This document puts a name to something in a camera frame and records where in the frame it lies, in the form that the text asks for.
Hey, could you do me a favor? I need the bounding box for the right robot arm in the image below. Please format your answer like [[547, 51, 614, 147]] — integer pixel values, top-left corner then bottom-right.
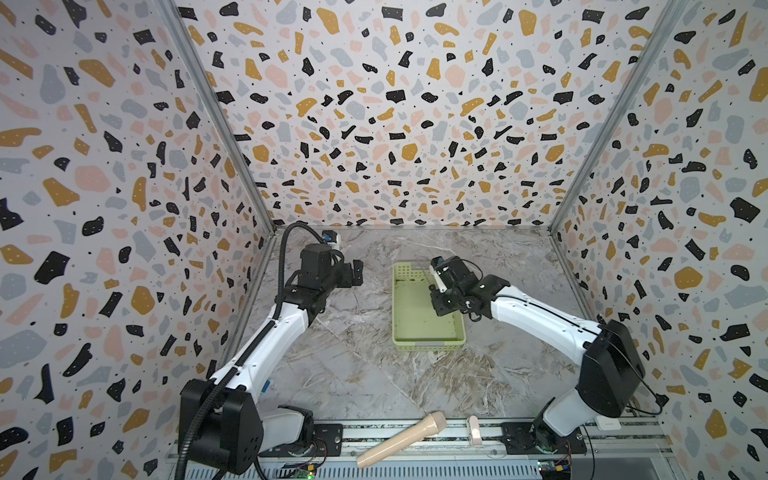
[[429, 256, 649, 452]]

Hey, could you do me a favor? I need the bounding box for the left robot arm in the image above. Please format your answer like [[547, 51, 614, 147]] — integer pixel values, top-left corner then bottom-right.
[[174, 242, 364, 479]]

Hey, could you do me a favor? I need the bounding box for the light green plastic bin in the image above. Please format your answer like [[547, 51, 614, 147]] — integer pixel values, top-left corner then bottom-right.
[[391, 260, 466, 352]]

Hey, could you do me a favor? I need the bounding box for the small white plastic clip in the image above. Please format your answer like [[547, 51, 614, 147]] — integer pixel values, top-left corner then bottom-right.
[[467, 415, 483, 447]]

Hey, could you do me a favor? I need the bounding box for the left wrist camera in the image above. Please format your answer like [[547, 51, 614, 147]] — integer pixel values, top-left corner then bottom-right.
[[321, 230, 341, 250]]

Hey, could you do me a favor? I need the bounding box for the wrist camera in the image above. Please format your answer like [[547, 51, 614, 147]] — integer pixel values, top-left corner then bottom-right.
[[321, 230, 341, 250], [429, 256, 455, 292]]

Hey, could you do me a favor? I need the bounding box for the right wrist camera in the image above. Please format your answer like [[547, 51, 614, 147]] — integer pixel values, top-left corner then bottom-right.
[[429, 256, 455, 292]]

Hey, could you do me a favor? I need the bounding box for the beige cylindrical handle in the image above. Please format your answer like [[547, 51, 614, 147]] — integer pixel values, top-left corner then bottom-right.
[[356, 411, 447, 469]]

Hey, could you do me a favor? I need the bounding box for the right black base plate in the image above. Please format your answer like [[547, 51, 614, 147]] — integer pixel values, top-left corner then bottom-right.
[[500, 421, 588, 455]]

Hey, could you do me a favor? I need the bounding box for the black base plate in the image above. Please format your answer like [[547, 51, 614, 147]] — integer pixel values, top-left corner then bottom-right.
[[500, 421, 588, 455], [259, 422, 344, 459]]

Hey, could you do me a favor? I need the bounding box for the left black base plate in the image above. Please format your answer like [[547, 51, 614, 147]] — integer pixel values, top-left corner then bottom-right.
[[259, 422, 344, 459]]

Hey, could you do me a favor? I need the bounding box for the black corrugated cable hose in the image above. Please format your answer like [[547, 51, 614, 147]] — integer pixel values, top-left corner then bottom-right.
[[173, 221, 328, 480]]

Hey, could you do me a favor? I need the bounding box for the aluminium rail frame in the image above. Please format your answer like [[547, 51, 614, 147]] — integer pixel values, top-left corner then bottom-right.
[[241, 417, 685, 479]]

